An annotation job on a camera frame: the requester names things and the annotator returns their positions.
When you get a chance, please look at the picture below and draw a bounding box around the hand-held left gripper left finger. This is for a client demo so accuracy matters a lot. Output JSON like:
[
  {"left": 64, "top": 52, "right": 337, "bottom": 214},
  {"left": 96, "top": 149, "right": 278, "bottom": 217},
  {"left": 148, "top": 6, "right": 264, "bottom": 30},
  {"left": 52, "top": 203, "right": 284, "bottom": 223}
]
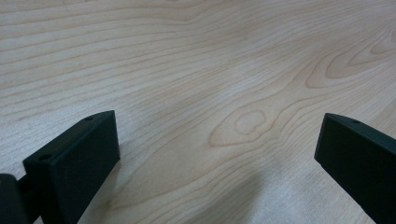
[{"left": 22, "top": 110, "right": 121, "bottom": 224}]

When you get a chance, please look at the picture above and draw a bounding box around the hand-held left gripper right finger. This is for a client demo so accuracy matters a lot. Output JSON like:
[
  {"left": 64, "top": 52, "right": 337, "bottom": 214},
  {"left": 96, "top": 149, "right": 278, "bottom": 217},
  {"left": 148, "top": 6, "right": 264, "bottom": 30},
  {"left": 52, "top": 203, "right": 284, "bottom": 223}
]
[{"left": 314, "top": 112, "right": 396, "bottom": 224}]

